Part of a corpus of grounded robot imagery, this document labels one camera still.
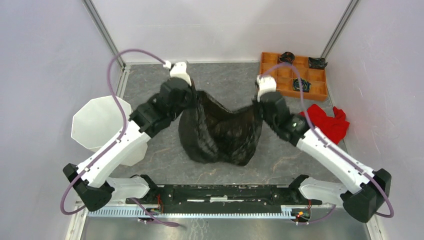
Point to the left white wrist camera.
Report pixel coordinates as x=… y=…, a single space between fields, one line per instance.
x=178 y=70

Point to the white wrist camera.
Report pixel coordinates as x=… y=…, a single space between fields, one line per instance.
x=264 y=84
x=178 y=70

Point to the white trash bin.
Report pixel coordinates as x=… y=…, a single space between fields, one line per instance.
x=96 y=123

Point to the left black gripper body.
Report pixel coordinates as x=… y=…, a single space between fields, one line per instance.
x=189 y=102

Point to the left aluminium corner post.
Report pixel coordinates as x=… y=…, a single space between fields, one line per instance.
x=101 y=27

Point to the red cloth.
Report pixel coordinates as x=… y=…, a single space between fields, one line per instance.
x=334 y=127

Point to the right aluminium corner post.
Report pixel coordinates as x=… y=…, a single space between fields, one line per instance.
x=348 y=12

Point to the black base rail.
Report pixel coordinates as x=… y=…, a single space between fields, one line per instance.
x=223 y=199

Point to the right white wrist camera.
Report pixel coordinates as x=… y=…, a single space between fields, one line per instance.
x=264 y=84

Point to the wooden compartment tray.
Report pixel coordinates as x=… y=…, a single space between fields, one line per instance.
x=286 y=78

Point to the orange black rolled tie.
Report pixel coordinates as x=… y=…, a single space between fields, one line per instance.
x=286 y=57

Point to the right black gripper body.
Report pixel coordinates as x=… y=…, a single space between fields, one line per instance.
x=268 y=118

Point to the aluminium corner post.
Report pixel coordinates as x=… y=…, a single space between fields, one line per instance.
x=101 y=27
x=348 y=12

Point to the black trash bag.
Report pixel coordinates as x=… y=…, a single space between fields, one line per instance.
x=212 y=133

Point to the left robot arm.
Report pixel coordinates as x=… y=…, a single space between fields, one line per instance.
x=91 y=178

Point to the blue yellow rolled tie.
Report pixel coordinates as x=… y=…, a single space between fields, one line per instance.
x=301 y=84

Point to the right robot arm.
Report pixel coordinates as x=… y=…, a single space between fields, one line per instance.
x=362 y=191

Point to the dark grey rolled tie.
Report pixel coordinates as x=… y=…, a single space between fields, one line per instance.
x=318 y=63

